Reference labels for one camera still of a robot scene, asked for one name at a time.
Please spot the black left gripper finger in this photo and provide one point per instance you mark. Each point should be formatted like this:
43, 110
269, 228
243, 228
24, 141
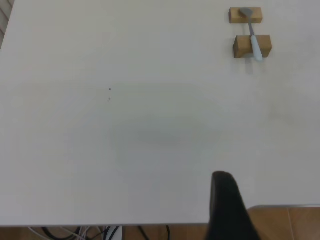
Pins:
225, 210

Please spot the white table leg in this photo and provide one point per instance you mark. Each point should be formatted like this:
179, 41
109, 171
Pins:
115, 233

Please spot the arched wooden block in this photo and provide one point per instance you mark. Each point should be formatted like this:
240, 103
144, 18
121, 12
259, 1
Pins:
241, 47

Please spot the flat wooden block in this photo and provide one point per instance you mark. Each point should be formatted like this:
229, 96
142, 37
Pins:
236, 17

